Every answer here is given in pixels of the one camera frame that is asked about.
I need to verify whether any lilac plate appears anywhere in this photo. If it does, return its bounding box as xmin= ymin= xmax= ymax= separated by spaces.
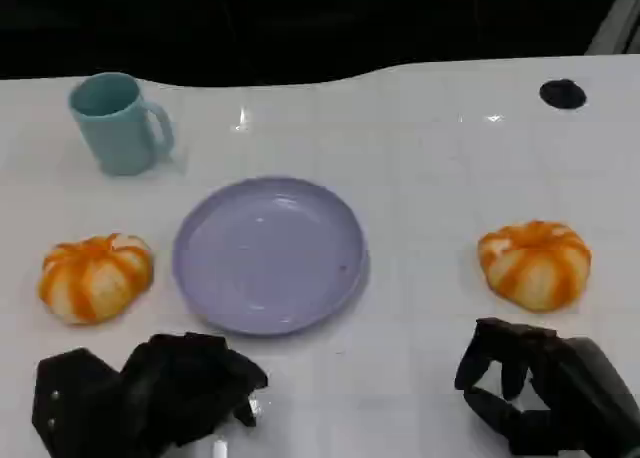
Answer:
xmin=172 ymin=176 xmax=371 ymax=337

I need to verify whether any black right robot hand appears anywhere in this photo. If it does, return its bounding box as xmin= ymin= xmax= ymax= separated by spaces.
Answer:
xmin=453 ymin=317 xmax=640 ymax=457

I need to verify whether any white metal frame post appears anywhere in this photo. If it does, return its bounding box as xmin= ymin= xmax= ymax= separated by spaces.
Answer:
xmin=583 ymin=0 xmax=640 ymax=57

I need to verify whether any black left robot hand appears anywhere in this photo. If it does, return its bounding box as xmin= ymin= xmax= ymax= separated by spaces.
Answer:
xmin=118 ymin=331 xmax=270 ymax=458

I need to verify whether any pale green mug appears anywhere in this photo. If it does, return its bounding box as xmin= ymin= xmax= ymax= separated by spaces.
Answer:
xmin=68 ymin=72 xmax=176 ymax=177

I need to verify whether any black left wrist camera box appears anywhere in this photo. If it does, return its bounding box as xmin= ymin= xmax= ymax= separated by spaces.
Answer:
xmin=31 ymin=347 xmax=126 ymax=458

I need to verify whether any orange and white bread roll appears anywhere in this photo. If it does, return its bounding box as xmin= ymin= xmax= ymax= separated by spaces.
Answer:
xmin=38 ymin=232 xmax=155 ymax=327
xmin=477 ymin=220 xmax=593 ymax=314

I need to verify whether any black round table grommet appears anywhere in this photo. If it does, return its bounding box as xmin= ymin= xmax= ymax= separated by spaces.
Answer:
xmin=538 ymin=78 xmax=588 ymax=111

